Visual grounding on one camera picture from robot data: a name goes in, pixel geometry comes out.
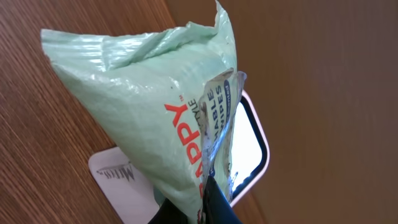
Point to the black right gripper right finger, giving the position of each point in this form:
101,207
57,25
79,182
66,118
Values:
216,209

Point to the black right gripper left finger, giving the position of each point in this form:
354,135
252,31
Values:
168,213

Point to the teal wet wipes pack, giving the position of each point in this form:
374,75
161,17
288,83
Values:
167,99

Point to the white barcode scanner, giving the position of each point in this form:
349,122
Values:
132,195

